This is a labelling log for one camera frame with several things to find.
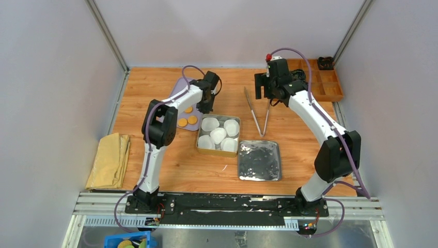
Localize lavender plastic tray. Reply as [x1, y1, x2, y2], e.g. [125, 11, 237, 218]
[169, 77, 202, 131]

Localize metal kitchen tongs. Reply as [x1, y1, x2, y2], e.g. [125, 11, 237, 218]
[243, 86, 273, 138]

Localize gold square cookie tin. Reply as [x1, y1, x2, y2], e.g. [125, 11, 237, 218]
[196, 114, 241, 158]

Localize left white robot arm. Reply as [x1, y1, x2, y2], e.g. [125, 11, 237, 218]
[133, 71, 222, 213]

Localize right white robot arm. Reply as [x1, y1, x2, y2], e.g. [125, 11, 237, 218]
[254, 57, 361, 216]

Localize dark rolled sock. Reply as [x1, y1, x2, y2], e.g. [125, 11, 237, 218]
[317, 56, 334, 71]
[290, 69, 306, 82]

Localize white paper cup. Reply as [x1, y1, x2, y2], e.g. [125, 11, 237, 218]
[224, 119, 240, 137]
[197, 135, 215, 150]
[210, 127, 227, 145]
[201, 117, 220, 132]
[220, 137, 238, 152]

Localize wooden compartment organizer box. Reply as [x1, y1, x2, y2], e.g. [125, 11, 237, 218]
[287, 58, 344, 102]

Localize silver square tin lid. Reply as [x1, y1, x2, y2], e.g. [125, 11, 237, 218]
[238, 141, 282, 181]

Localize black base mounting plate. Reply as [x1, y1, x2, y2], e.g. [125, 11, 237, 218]
[124, 193, 329, 227]

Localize folded yellow cloth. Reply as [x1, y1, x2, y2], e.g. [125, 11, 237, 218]
[85, 133, 131, 190]

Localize blue plastic bin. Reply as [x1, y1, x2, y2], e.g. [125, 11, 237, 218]
[104, 231, 158, 248]

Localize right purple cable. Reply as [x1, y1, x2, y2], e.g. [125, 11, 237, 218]
[269, 47, 371, 238]

